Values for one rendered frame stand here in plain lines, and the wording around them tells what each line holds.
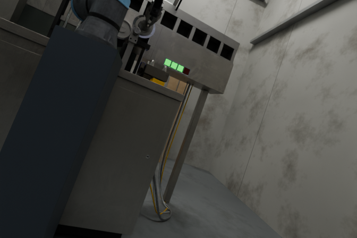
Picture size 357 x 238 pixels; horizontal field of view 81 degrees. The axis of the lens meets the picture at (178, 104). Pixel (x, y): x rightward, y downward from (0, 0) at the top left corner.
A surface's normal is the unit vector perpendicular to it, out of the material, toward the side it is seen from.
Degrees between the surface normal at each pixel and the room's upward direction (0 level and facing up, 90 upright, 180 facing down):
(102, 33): 72
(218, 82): 90
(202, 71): 90
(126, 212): 90
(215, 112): 90
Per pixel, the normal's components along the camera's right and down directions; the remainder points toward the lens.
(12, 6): 0.33, 0.04
